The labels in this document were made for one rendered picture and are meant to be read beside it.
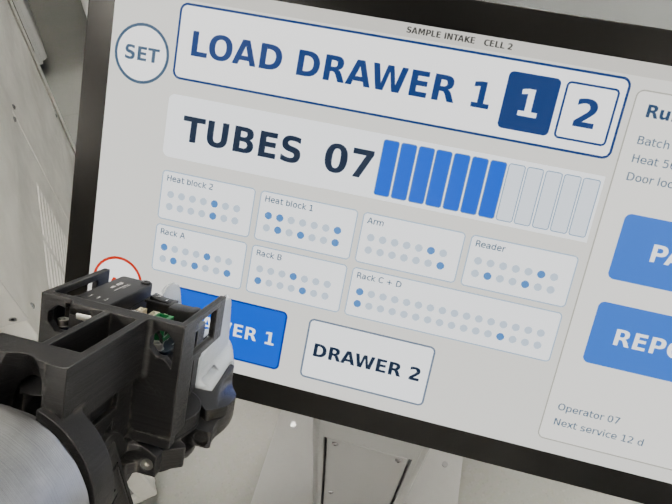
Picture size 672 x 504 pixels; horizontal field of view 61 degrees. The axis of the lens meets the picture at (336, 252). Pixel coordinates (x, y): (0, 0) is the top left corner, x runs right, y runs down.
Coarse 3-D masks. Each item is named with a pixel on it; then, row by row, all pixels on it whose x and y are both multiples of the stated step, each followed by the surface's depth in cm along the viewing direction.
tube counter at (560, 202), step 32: (352, 128) 39; (320, 160) 39; (352, 160) 39; (384, 160) 39; (416, 160) 38; (448, 160) 38; (480, 160) 38; (512, 160) 37; (352, 192) 39; (384, 192) 39; (416, 192) 39; (448, 192) 38; (480, 192) 38; (512, 192) 38; (544, 192) 37; (576, 192) 37; (512, 224) 38; (544, 224) 38; (576, 224) 37
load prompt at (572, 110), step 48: (192, 48) 39; (240, 48) 39; (288, 48) 38; (336, 48) 38; (384, 48) 37; (432, 48) 37; (288, 96) 39; (336, 96) 38; (384, 96) 38; (432, 96) 37; (480, 96) 37; (528, 96) 36; (576, 96) 36; (624, 96) 35; (528, 144) 37; (576, 144) 36
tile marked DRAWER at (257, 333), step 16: (192, 304) 43; (240, 304) 42; (256, 304) 42; (208, 320) 43; (240, 320) 42; (256, 320) 42; (272, 320) 42; (240, 336) 43; (256, 336) 43; (272, 336) 42; (240, 352) 43; (256, 352) 43; (272, 352) 43; (272, 368) 43
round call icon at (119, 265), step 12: (96, 252) 43; (108, 252) 43; (96, 264) 44; (108, 264) 43; (120, 264) 43; (132, 264) 43; (144, 264) 43; (120, 276) 44; (132, 276) 43; (144, 276) 43
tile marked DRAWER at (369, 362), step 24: (312, 336) 42; (336, 336) 41; (360, 336) 41; (384, 336) 41; (312, 360) 42; (336, 360) 42; (360, 360) 42; (384, 360) 41; (408, 360) 41; (432, 360) 41; (336, 384) 42; (360, 384) 42; (384, 384) 42; (408, 384) 41
